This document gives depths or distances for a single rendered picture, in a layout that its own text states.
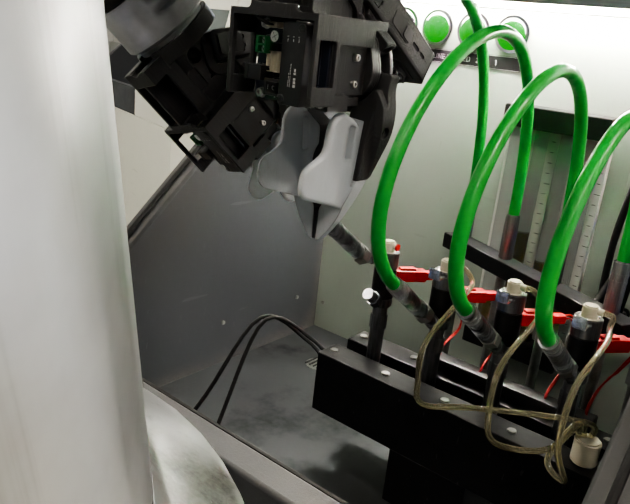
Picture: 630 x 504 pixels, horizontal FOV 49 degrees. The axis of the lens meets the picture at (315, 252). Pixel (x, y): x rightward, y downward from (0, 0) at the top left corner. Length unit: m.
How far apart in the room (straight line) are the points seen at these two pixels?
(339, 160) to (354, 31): 0.09
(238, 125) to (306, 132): 0.11
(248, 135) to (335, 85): 0.18
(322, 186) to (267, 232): 0.68
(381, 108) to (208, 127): 0.17
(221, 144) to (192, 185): 0.42
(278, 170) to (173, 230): 0.52
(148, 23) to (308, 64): 0.18
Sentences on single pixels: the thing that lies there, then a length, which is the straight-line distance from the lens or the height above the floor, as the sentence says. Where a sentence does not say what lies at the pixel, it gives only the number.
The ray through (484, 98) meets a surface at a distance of 0.94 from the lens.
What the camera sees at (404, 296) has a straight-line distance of 0.70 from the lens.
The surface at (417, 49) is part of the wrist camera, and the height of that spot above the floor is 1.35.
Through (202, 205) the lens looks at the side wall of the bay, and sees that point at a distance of 1.01.
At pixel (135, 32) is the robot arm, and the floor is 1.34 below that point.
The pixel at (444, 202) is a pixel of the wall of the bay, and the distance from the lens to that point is 1.10.
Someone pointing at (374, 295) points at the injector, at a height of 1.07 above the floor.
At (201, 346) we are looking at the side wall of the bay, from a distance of 1.10.
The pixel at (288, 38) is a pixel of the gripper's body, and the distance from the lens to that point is 0.42.
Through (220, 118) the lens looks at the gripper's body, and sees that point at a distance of 0.57.
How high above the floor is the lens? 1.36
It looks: 18 degrees down
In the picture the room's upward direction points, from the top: 6 degrees clockwise
